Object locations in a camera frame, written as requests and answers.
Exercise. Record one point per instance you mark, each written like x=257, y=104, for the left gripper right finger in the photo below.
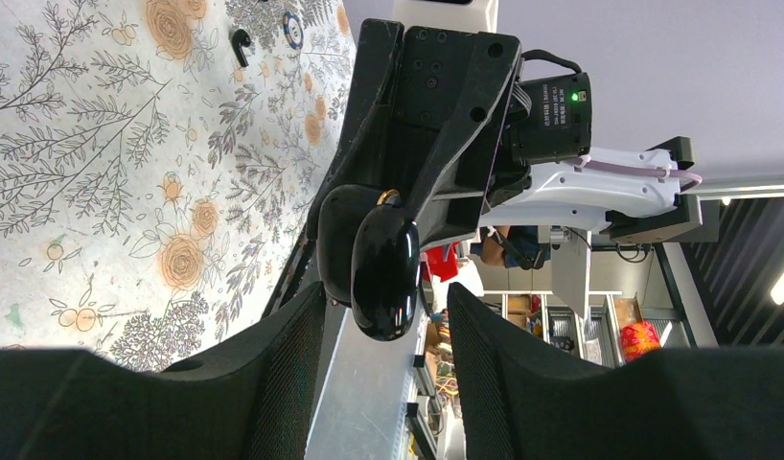
x=522, y=398

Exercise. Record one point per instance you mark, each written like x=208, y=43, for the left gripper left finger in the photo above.
x=249, y=397

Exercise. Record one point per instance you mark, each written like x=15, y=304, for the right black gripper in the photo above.
x=476, y=115

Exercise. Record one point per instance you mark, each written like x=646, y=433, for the black earbud charging case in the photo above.
x=340, y=216

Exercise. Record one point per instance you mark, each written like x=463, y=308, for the black earbud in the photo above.
x=240, y=40

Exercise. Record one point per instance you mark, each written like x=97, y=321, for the black oval case lid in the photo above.
x=385, y=273

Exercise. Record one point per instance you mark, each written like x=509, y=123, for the round blue white token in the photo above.
x=293, y=31

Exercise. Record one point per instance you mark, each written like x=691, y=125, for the floral patterned table mat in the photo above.
x=151, y=189

